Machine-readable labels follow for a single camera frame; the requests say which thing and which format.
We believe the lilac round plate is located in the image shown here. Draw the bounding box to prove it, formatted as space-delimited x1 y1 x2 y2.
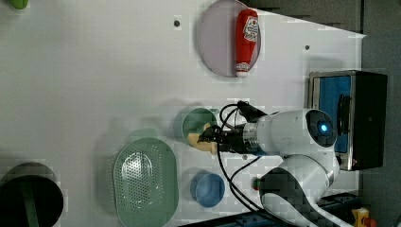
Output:
198 0 261 78

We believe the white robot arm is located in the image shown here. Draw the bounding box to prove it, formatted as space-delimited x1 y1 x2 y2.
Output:
199 106 352 227

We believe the green mug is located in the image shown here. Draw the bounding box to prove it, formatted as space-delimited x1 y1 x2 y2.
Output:
181 107 218 138

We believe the green perforated colander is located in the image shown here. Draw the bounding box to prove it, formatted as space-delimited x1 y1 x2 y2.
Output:
113 138 179 227

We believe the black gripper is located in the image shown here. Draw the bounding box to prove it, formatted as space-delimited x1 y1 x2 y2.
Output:
198 124 262 155

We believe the silver toaster oven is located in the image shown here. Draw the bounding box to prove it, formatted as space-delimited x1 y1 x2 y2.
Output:
307 70 388 171

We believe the red emergency button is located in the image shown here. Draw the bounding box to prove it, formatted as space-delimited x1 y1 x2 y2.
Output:
352 208 377 227

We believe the black round bin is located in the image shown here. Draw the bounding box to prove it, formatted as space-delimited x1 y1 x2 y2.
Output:
0 163 64 227

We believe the black cable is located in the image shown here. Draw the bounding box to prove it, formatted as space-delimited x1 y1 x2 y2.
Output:
216 99 269 216

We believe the red ketchup bottle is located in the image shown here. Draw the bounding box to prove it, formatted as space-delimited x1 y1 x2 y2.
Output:
235 9 258 78

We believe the peeled toy banana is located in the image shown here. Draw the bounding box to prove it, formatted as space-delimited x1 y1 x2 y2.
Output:
187 123 219 155

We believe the green object at corner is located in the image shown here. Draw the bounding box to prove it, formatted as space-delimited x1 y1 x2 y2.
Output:
9 0 29 10

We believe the blue cup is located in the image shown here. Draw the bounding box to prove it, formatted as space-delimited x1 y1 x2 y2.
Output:
190 171 225 208

